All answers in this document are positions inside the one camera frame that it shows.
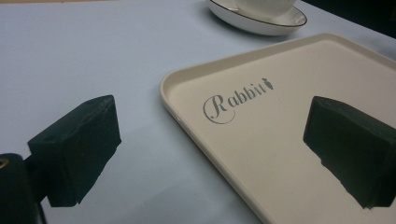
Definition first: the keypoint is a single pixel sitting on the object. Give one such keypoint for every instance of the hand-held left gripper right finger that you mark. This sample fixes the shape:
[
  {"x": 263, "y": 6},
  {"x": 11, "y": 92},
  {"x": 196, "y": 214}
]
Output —
[{"x": 355, "y": 146}]

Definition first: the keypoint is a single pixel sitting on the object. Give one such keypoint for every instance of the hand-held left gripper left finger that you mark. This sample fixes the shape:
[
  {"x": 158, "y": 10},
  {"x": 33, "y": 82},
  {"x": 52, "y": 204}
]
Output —
[{"x": 74, "y": 155}]

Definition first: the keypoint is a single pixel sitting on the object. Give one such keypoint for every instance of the cream plastic tray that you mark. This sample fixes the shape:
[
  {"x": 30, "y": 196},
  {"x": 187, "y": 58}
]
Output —
[{"x": 280, "y": 149}]

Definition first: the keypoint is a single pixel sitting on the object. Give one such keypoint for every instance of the white saucer with dark rim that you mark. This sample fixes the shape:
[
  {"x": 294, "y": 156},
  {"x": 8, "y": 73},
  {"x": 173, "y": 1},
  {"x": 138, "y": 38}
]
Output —
[{"x": 264, "y": 21}]

